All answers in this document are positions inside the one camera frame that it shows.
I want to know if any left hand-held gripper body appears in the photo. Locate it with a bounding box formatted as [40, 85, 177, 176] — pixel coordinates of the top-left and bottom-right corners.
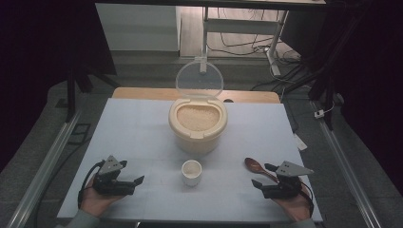
[92, 155, 137, 197]

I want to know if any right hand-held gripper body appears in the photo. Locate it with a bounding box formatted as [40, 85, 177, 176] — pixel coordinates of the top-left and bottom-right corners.
[261, 161, 315, 200]

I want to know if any brown wooden spoon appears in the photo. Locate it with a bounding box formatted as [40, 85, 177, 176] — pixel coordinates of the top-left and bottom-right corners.
[243, 157, 280, 184]

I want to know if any white cup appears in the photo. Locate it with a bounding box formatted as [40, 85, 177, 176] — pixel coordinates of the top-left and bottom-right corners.
[181, 159, 203, 187]

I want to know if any beige plastic rice container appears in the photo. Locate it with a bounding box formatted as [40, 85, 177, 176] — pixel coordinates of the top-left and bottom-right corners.
[167, 97, 229, 155]

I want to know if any uncooked rice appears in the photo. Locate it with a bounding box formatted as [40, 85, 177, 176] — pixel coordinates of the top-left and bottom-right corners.
[176, 104, 221, 132]

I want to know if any person's left hand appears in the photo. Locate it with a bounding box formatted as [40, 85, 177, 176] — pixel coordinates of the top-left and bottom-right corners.
[80, 177, 125, 219]

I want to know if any person's right hand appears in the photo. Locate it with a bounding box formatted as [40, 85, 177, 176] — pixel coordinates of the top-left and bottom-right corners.
[273, 186, 313, 222]

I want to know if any pale blue table sheet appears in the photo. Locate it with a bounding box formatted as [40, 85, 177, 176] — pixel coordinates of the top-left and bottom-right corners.
[56, 98, 323, 222]

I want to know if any white paper tag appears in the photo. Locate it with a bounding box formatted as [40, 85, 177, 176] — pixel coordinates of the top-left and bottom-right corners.
[293, 132, 309, 152]

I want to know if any black metal stand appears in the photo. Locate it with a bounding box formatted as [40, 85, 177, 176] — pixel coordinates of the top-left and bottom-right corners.
[65, 60, 122, 123]

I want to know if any black tripod stand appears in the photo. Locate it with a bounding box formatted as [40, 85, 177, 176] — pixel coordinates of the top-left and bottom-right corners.
[283, 9, 346, 131]

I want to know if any clear plastic container lid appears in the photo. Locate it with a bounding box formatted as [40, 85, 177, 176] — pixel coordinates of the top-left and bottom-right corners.
[175, 60, 225, 99]

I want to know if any white cabinet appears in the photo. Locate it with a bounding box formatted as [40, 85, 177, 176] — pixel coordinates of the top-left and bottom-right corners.
[94, 3, 182, 52]

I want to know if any white-legged desk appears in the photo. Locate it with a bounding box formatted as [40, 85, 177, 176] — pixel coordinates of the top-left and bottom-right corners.
[94, 0, 327, 77]

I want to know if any dark curtain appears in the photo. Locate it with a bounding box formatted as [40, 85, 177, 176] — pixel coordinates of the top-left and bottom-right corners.
[0, 0, 117, 172]
[281, 0, 403, 198]

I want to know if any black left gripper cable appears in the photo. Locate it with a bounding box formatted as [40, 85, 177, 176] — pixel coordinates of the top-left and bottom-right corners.
[77, 160, 106, 210]

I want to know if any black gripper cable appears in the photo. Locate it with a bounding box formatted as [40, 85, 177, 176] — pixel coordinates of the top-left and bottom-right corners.
[77, 160, 106, 210]
[297, 180, 316, 219]

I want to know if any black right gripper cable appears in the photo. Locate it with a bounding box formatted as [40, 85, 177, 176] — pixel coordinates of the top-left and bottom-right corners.
[297, 180, 316, 219]

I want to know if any aluminium rail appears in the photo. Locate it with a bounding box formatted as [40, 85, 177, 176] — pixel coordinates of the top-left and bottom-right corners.
[311, 101, 383, 228]
[6, 108, 83, 228]

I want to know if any tangle of floor cables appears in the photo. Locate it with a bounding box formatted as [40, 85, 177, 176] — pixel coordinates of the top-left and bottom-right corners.
[205, 8, 305, 93]

